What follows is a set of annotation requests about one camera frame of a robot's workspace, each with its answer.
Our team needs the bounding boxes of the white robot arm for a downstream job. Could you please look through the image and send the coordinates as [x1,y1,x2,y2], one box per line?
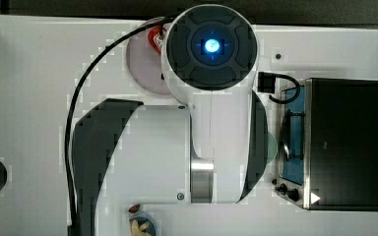
[72,4,268,236]

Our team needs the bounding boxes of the grey round plate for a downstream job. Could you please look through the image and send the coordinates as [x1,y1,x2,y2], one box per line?
[126,28,171,95]

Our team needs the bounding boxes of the mint green cup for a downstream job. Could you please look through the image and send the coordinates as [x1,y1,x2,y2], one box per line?
[267,133,278,163]

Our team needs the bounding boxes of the red ketchup bottle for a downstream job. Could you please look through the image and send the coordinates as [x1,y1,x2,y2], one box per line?
[148,26,166,54]

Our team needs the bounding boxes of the red toy apple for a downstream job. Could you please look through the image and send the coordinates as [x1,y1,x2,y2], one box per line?
[128,205,141,213]

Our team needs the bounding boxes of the blue bowl with chips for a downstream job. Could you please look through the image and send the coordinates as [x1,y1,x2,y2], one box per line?
[129,211,157,236]

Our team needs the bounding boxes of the black toaster oven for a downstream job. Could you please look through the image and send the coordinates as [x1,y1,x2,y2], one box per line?
[273,78,378,211]

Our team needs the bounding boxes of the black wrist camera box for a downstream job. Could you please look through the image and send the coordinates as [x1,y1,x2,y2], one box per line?
[257,72,276,93]

